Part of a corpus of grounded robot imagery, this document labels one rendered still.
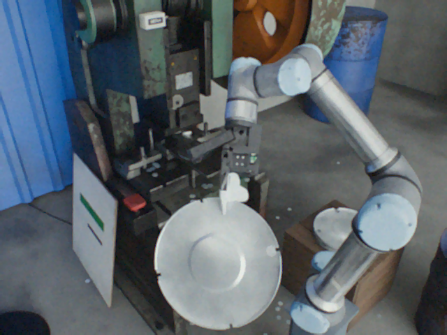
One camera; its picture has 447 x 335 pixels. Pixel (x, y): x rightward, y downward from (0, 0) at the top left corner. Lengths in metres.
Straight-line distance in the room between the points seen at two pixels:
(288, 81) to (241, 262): 0.40
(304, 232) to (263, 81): 1.12
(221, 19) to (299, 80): 0.69
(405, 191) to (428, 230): 1.71
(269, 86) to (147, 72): 0.58
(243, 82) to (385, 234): 0.46
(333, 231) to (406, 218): 0.98
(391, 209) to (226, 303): 0.41
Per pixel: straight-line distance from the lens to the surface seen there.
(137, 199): 1.43
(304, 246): 1.86
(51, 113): 2.70
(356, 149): 1.05
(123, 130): 1.78
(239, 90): 0.94
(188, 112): 1.56
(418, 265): 2.45
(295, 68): 0.89
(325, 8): 1.48
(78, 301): 2.18
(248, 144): 0.92
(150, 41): 1.37
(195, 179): 1.62
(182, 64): 1.52
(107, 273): 2.01
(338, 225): 1.93
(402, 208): 0.95
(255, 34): 1.73
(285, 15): 1.61
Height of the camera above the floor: 1.61
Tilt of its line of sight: 33 degrees down
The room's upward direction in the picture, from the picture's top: straight up
